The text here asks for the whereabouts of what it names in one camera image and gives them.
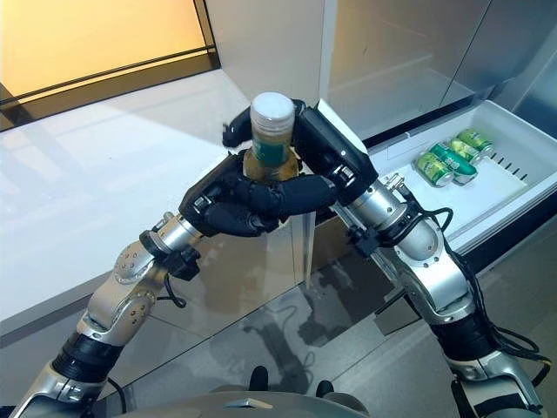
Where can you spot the black robot left foot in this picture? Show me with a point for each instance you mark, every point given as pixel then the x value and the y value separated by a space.
pixel 259 379

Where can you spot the white counter cabinet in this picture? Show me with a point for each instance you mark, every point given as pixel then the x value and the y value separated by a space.
pixel 87 174

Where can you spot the orange lit window black frame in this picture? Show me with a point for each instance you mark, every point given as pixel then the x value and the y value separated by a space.
pixel 100 39

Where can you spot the white tall cabinet panel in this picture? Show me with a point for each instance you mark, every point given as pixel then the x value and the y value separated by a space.
pixel 270 43

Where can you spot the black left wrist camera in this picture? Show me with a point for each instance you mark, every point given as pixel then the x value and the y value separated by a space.
pixel 185 263

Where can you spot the black robot right foot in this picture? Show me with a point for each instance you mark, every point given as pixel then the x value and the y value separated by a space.
pixel 324 389

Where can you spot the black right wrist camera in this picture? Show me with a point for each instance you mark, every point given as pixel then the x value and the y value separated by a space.
pixel 363 241

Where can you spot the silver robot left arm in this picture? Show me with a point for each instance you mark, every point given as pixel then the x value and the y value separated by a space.
pixel 126 283

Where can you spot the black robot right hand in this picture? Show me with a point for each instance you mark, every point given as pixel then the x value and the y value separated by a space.
pixel 335 152

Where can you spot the dark green drink can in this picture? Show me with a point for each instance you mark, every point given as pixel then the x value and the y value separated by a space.
pixel 454 163

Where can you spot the steel fridge door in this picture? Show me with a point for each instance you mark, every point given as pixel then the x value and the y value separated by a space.
pixel 391 43
pixel 513 39

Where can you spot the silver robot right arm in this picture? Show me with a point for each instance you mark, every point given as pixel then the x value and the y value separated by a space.
pixel 426 261

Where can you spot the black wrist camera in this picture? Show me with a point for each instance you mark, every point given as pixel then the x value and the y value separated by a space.
pixel 363 241
pixel 185 263

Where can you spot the white fridge drawer bin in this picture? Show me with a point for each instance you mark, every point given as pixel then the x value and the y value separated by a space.
pixel 487 209

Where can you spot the light green drink can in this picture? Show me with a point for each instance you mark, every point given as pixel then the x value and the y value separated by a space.
pixel 431 170
pixel 474 141

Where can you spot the black robot foot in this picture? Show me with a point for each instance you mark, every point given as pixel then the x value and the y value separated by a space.
pixel 259 379
pixel 324 389

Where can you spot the yellow tea bottle white cap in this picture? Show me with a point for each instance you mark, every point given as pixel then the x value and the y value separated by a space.
pixel 270 148

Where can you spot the brown flat panel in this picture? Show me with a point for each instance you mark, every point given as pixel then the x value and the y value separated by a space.
pixel 335 244

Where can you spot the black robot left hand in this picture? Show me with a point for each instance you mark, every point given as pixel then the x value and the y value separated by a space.
pixel 209 196

